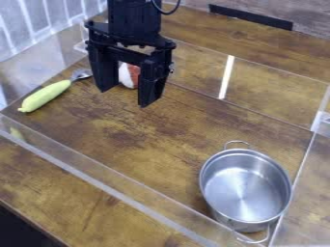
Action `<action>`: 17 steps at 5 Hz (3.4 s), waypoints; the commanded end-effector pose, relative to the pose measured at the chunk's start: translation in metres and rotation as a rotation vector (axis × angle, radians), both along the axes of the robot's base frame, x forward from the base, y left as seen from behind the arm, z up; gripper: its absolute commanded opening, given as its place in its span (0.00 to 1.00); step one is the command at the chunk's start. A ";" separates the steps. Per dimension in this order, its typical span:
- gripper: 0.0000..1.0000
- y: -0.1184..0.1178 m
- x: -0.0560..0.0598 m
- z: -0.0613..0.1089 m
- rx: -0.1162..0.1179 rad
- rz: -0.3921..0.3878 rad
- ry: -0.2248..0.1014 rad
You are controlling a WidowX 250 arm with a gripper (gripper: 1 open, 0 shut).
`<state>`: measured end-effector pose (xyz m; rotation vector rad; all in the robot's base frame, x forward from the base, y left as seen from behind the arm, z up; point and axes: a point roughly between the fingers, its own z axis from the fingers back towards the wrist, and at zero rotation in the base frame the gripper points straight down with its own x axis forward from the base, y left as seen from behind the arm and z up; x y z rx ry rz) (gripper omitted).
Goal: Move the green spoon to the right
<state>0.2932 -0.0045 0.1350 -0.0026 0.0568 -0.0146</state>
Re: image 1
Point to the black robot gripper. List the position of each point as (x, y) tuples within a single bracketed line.
[(134, 24)]

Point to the red and white toy mushroom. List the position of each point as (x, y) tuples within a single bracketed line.
[(129, 74)]

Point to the black strip on table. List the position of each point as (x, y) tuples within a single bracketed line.
[(257, 18)]

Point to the stainless steel pot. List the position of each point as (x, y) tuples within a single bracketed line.
[(247, 189)]

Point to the clear acrylic barrier wall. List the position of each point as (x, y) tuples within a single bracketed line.
[(102, 173)]

